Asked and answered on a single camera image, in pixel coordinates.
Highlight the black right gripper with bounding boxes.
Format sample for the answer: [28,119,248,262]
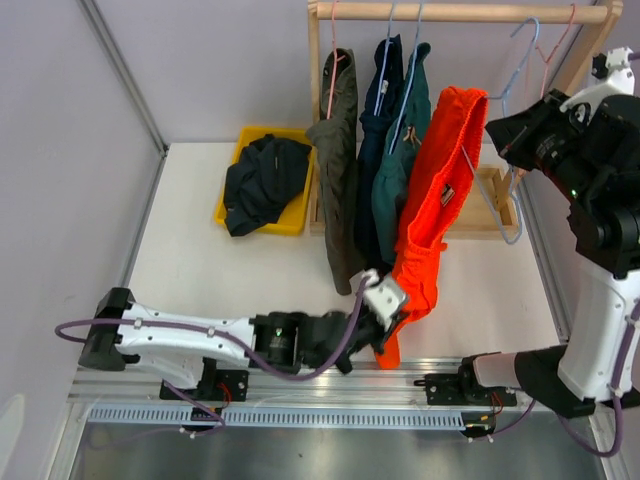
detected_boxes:
[489,89,603,207]

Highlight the orange shorts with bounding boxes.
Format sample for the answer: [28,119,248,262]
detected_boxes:
[373,85,489,370]

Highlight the blue hanger with orange shorts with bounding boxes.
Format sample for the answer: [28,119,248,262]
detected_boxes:
[462,16,540,245]

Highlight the pink hanger with black shorts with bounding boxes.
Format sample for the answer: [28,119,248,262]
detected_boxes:
[536,3,577,99]

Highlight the black shorts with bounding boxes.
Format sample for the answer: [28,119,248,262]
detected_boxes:
[223,133,312,237]

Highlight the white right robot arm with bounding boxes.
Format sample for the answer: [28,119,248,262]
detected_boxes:
[456,89,639,419]

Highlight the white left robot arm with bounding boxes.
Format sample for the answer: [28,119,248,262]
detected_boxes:
[79,284,407,400]

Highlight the teal green shorts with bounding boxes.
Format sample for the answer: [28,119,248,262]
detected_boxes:
[372,42,431,265]

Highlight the navy blue shorts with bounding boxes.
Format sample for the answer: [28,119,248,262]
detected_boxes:
[354,35,404,273]

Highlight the blue hanger with teal shorts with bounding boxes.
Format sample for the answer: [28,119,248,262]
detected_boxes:
[388,0,425,155]

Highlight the olive green shorts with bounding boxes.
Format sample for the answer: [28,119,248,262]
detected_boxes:
[306,48,365,296]

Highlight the wooden clothes rack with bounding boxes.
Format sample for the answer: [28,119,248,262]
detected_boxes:
[307,1,623,240]

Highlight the yellow plastic tray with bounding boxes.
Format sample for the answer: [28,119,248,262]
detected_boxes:
[213,126,315,236]

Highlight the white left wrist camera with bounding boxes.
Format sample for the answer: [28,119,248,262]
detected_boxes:
[363,269,409,331]

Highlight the aluminium mounting rail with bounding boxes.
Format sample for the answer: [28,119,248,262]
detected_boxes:
[67,319,614,414]

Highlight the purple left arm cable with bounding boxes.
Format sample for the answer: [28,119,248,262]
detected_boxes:
[53,277,371,444]

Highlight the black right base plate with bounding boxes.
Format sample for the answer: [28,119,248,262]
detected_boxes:
[413,373,517,407]

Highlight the white slotted cable duct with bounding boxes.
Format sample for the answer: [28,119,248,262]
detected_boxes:
[88,404,465,431]

